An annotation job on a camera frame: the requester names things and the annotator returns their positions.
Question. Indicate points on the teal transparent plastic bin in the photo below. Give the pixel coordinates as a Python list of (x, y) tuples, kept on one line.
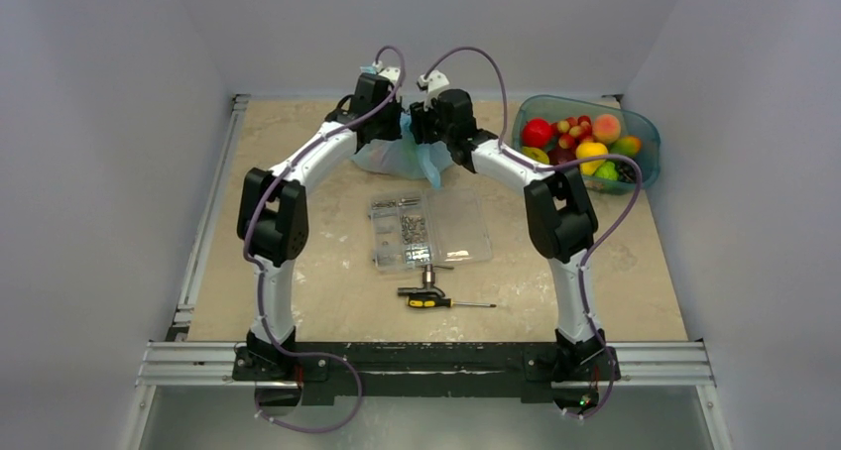
[(555, 108)]

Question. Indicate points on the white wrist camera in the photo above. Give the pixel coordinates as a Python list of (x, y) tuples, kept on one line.
[(392, 73), (432, 85)]

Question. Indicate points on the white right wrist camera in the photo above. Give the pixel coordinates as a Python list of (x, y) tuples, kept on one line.
[(432, 85)]

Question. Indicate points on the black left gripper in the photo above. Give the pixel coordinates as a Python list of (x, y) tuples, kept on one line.
[(396, 107)]

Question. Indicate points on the dark red fake apple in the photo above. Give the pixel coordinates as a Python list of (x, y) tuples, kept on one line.
[(558, 156)]

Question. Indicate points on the light blue printed plastic bag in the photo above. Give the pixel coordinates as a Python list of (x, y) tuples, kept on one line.
[(405, 158)]

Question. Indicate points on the black metal hand tool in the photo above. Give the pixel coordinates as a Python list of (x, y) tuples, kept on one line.
[(428, 283)]

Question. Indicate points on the dark fake grape bunch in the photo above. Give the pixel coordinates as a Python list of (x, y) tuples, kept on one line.
[(626, 173)]

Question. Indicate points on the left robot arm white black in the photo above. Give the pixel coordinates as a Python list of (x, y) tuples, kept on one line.
[(273, 218)]

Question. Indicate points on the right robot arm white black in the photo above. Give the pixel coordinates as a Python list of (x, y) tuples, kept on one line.
[(560, 217)]

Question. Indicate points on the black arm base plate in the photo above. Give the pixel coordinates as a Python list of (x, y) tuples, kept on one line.
[(532, 372)]

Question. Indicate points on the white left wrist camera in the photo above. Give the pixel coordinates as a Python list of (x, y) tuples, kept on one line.
[(392, 73)]

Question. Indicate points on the yellow fake starfruit slice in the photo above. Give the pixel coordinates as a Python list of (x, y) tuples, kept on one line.
[(536, 154)]

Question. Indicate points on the aluminium frame rail left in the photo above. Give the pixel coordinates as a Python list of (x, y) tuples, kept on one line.
[(194, 271)]

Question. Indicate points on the yellow black screwdriver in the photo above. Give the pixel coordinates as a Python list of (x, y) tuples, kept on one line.
[(418, 302)]

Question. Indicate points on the aluminium frame rail front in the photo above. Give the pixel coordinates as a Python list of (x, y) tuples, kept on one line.
[(209, 364)]

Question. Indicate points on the clear plastic screw organizer box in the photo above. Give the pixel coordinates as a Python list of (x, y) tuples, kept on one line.
[(420, 227)]

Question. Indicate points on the green fake lumpy fruit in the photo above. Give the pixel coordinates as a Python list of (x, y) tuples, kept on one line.
[(608, 171)]

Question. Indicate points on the yellow fake pear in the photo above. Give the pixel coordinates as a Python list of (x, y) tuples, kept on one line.
[(587, 150)]

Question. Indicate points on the aluminium frame rail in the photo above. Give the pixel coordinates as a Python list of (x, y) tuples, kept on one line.
[(194, 271), (209, 364)]

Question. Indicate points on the fake peach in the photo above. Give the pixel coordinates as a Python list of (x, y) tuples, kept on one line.
[(606, 129)]

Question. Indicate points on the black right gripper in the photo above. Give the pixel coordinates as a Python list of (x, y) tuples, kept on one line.
[(423, 127)]

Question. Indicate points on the fake mango green red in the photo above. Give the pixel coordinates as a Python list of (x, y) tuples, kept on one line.
[(628, 146)]

